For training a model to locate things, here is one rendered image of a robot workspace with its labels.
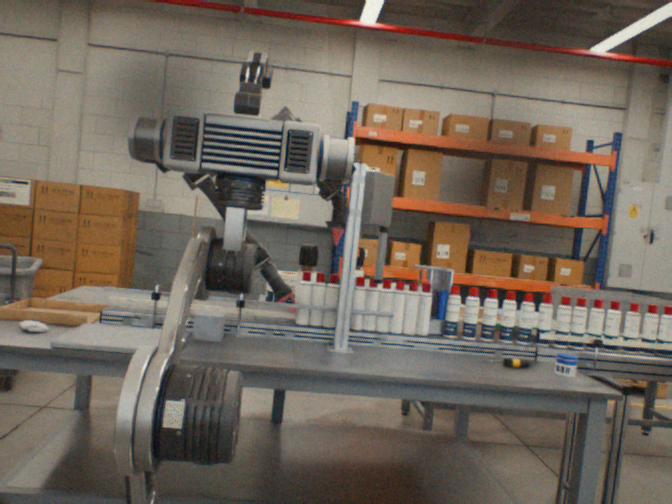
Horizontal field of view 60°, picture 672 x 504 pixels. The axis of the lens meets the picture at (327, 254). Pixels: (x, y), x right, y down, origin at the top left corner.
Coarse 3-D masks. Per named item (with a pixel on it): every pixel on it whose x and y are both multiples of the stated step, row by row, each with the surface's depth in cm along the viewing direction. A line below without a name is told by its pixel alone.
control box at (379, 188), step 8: (368, 176) 202; (376, 176) 201; (384, 176) 207; (392, 176) 213; (368, 184) 202; (376, 184) 202; (384, 184) 208; (392, 184) 214; (368, 192) 202; (376, 192) 203; (384, 192) 209; (392, 192) 215; (368, 200) 202; (376, 200) 204; (384, 200) 209; (392, 200) 215; (368, 208) 202; (376, 208) 204; (384, 208) 210; (368, 216) 202; (376, 216) 205; (384, 216) 211; (368, 224) 208; (376, 224) 206; (384, 224) 212
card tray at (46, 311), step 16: (16, 304) 212; (32, 304) 224; (48, 304) 224; (64, 304) 225; (80, 304) 225; (96, 304) 226; (16, 320) 199; (32, 320) 199; (48, 320) 200; (64, 320) 200; (80, 320) 201; (96, 320) 212
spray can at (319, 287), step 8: (320, 280) 219; (320, 288) 218; (312, 296) 220; (320, 296) 218; (312, 304) 219; (320, 304) 219; (312, 312) 219; (320, 312) 219; (312, 320) 219; (320, 320) 219
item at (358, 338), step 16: (112, 320) 210; (144, 320) 210; (160, 320) 211; (192, 320) 211; (256, 336) 214; (288, 336) 215; (304, 336) 216; (320, 336) 216; (352, 336) 217; (368, 336) 217; (384, 336) 218; (448, 352) 220; (464, 352) 221; (480, 352) 222; (512, 352) 223; (528, 352) 224
